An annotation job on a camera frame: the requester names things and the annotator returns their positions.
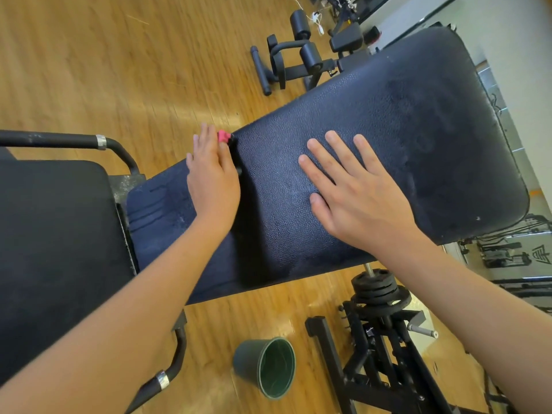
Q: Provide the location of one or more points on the black wall screen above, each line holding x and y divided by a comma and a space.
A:
405, 8

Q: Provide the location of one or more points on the pink cleaning cloth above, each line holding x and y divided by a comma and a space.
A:
224, 135

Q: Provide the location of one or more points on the black weight plate stack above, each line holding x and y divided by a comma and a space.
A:
379, 286

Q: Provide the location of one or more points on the person's left forearm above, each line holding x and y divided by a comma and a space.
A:
95, 332

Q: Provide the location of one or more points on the large wall mirror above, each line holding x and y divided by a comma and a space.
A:
526, 245

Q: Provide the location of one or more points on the person's right hand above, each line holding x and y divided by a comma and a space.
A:
362, 202

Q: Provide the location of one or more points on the person's right forearm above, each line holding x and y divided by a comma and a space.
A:
492, 314

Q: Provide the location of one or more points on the dark green plastic bucket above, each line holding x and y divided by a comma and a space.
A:
266, 366

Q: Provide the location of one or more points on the person's left hand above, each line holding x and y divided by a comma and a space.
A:
214, 181

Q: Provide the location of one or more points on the black gym machine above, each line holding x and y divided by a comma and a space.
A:
310, 51

